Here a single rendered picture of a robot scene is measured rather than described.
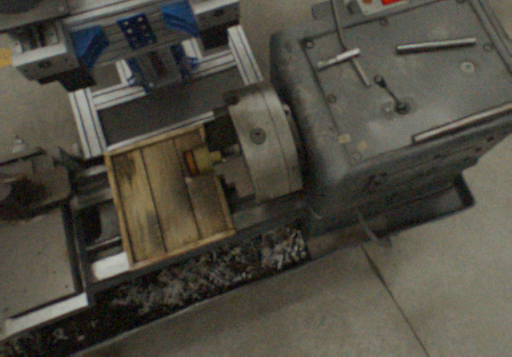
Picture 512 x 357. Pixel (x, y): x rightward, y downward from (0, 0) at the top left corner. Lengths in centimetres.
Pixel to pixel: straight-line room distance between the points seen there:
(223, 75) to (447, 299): 144
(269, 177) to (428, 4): 62
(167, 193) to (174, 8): 57
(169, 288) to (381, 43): 106
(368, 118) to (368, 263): 129
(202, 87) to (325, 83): 125
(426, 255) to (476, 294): 26
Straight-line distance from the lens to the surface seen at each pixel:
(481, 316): 252
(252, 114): 122
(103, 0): 166
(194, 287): 180
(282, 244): 182
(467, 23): 141
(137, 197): 157
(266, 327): 236
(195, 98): 239
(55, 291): 150
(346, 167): 116
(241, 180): 131
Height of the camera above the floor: 236
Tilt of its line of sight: 68 degrees down
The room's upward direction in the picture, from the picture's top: 6 degrees clockwise
